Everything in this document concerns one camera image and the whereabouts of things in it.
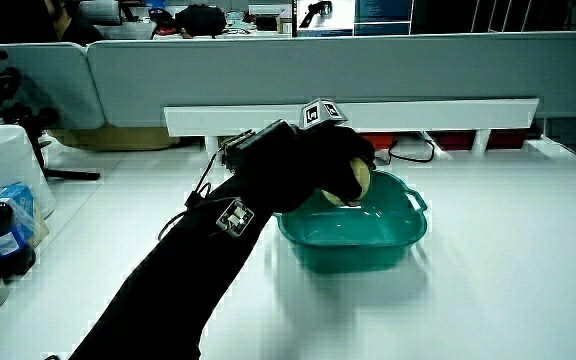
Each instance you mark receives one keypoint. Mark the teal plastic basin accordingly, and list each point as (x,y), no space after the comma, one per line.
(353,240)

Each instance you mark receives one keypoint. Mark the person's right forearm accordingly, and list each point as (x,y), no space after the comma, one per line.
(178,280)

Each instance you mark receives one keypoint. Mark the white plastic bucket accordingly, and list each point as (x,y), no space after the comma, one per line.
(3,155)

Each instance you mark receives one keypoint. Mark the small grey partition panel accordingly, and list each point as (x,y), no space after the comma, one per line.
(48,80)

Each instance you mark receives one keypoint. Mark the large grey partition panel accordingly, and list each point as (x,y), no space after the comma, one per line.
(218,75)

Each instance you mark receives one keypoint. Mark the cardboard box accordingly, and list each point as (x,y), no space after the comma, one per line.
(113,137)

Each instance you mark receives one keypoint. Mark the dark red box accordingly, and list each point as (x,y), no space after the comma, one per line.
(455,139)

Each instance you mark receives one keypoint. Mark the white product box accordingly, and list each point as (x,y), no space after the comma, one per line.
(335,20)

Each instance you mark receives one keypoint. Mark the dark bottle blue label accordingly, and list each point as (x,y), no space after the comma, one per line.
(3,245)

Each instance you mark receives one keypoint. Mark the person's right hand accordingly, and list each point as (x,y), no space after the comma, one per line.
(288,170)

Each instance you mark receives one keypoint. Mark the yellow pear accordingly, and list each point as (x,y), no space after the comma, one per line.
(363,175)

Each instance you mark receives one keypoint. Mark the black camera stand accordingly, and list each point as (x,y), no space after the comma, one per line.
(33,122)

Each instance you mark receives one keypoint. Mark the black bag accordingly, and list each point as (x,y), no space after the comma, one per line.
(200,20)

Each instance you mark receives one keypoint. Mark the blue snack packet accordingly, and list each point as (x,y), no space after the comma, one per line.
(20,197)

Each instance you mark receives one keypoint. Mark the orange box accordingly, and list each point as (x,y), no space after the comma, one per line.
(379,140)

